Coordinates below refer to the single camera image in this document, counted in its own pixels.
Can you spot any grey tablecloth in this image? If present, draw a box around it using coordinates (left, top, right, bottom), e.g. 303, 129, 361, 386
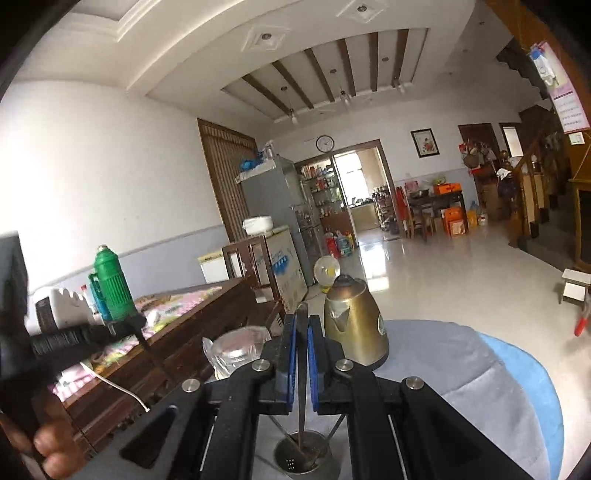
203, 318, 527, 480

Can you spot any framed wall picture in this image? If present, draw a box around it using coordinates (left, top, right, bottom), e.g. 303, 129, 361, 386
410, 128, 439, 159

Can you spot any golden electric kettle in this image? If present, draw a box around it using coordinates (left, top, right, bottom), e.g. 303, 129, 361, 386
323, 274, 390, 367

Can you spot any floral blanket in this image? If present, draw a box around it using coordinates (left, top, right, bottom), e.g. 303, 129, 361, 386
51, 285, 222, 402

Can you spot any red-handled tool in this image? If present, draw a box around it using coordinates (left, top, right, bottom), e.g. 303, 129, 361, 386
574, 300, 591, 337

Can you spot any person's left hand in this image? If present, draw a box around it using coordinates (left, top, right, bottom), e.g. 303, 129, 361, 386
11, 392, 90, 480

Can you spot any white step stool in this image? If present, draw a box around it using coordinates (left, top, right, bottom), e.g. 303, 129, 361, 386
558, 268, 591, 305

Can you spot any large orange box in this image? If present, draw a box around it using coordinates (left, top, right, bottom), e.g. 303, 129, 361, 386
442, 206, 469, 237

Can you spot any dark wooden dining table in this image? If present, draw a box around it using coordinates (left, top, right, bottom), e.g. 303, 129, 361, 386
406, 191, 469, 241

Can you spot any white plastic appliance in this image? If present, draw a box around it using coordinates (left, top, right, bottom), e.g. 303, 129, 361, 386
34, 287, 105, 335

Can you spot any green thermos flask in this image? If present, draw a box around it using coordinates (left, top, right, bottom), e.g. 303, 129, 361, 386
88, 246, 139, 324

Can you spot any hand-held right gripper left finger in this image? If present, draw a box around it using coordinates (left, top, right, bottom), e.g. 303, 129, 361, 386
65, 315, 298, 480

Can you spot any wooden bed frame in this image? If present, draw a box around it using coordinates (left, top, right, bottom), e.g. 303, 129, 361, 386
60, 277, 284, 457

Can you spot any white bowl with plastic bag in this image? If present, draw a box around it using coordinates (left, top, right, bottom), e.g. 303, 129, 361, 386
202, 325, 273, 381

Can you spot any metal utensil holder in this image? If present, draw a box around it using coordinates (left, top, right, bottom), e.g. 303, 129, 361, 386
273, 430, 341, 480

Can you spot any wooden slatted door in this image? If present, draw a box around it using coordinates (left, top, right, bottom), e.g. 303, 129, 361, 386
197, 118, 259, 243

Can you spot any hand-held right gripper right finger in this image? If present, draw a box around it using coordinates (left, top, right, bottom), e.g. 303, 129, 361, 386
307, 315, 536, 480

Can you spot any white chest freezer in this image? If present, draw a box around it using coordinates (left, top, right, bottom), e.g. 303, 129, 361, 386
249, 225, 309, 312

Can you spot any glass display shelf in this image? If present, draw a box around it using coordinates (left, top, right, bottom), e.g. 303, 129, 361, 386
300, 159, 352, 232

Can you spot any white cable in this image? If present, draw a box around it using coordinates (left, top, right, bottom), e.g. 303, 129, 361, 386
81, 362, 152, 414

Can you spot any blue table cover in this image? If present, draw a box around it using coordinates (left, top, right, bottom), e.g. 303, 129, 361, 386
478, 332, 566, 480

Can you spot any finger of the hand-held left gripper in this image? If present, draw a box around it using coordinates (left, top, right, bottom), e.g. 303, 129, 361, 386
30, 314, 148, 358

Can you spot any pink wall calendar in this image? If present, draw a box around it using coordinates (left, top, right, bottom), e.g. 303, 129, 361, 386
531, 41, 591, 134

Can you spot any white rice cooker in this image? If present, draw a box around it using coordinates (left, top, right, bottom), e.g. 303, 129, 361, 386
243, 215, 275, 237

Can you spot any wooden staircase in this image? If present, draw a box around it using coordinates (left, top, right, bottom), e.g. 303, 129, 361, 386
496, 37, 591, 259

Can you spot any grey refrigerator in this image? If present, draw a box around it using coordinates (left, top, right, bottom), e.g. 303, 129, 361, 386
238, 157, 326, 278

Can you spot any wooden chair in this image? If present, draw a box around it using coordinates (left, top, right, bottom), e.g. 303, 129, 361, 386
222, 233, 282, 305

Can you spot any small white cabinet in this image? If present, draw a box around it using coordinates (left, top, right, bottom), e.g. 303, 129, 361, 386
198, 251, 230, 284

